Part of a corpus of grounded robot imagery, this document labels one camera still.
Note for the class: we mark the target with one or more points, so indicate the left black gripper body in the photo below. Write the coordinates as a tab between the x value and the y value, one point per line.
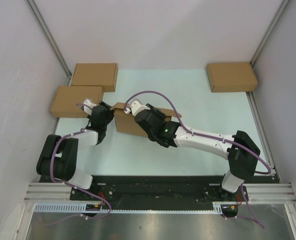
110	114

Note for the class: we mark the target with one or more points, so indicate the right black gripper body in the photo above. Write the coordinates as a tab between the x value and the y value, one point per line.
157	114

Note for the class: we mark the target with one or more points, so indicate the cardboard box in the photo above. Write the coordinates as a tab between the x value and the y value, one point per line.
66	98
231	77
125	123
96	75

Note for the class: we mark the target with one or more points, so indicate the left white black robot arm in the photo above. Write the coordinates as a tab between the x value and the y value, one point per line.
58	158

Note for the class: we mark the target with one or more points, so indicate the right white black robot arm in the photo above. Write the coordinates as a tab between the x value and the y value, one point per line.
238	149

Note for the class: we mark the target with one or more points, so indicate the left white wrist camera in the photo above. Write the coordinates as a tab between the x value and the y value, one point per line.
87	106

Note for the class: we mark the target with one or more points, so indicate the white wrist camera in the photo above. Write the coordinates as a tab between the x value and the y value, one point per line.
87	106
136	106

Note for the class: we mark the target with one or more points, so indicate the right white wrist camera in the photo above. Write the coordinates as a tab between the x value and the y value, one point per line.
136	106

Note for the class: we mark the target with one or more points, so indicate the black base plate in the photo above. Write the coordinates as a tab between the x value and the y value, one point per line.
203	188

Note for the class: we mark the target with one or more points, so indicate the left aluminium corner post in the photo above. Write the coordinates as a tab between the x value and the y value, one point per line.
36	13

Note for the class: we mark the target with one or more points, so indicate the aluminium corner post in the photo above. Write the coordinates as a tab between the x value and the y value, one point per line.
282	8
36	13

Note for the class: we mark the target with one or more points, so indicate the right aluminium corner post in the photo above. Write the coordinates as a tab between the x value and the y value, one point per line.
282	8

